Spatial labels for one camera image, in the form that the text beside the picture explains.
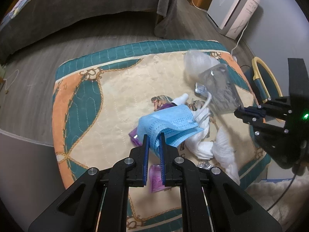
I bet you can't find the white air purifier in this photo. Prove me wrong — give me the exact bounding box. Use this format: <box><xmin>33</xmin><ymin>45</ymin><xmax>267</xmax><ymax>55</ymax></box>
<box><xmin>207</xmin><ymin>0</ymin><xmax>261</xmax><ymax>40</ymax></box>

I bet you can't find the clear plastic wrap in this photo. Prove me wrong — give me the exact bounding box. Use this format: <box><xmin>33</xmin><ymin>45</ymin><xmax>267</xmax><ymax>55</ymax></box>
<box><xmin>183</xmin><ymin>50</ymin><xmax>220</xmax><ymax>82</ymax></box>

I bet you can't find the purple wrapper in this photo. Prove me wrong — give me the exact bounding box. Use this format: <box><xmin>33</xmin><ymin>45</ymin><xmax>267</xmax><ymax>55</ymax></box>
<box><xmin>128</xmin><ymin>103</ymin><xmax>178</xmax><ymax>193</ymax></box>

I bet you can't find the white power cable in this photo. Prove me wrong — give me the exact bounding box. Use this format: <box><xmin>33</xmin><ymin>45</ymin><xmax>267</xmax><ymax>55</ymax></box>
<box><xmin>231</xmin><ymin>20</ymin><xmax>250</xmax><ymax>60</ymax></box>

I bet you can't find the grey transparent plastic bag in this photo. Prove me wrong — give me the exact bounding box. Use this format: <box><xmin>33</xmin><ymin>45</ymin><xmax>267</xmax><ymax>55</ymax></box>
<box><xmin>197</xmin><ymin>63</ymin><xmax>243</xmax><ymax>114</ymax></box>

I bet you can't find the bed with brown cover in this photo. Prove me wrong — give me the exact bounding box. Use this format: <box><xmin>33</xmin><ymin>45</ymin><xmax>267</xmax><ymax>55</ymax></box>
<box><xmin>1</xmin><ymin>0</ymin><xmax>177</xmax><ymax>63</ymax></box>

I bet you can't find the yellow teal trash bin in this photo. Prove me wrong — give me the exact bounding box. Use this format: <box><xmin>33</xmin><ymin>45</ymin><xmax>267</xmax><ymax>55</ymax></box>
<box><xmin>244</xmin><ymin>57</ymin><xmax>283</xmax><ymax>105</ymax></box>

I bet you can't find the teal orange patterned rug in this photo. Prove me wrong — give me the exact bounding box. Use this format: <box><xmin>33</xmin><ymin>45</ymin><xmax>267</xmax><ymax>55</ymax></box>
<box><xmin>51</xmin><ymin>39</ymin><xmax>272</xmax><ymax>232</ymax></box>

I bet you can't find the white tissue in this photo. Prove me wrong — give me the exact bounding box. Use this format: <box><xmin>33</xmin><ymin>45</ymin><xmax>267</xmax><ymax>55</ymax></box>
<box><xmin>212</xmin><ymin>127</ymin><xmax>240</xmax><ymax>185</ymax></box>
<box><xmin>185</xmin><ymin>107</ymin><xmax>213</xmax><ymax>160</ymax></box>

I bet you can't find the white small bottle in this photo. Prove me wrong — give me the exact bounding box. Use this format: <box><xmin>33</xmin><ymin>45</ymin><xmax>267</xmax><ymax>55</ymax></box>
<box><xmin>171</xmin><ymin>93</ymin><xmax>189</xmax><ymax>106</ymax></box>

